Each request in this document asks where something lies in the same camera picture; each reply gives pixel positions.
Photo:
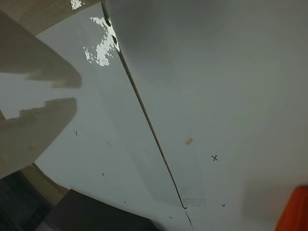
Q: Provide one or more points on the orange cube with knob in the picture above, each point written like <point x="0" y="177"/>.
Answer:
<point x="296" y="211"/>

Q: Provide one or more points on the white paper sheet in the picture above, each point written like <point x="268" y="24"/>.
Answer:
<point x="101" y="108"/>
<point x="228" y="96"/>

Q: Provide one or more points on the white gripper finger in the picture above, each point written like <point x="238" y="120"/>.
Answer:
<point x="29" y="55"/>
<point x="31" y="134"/>

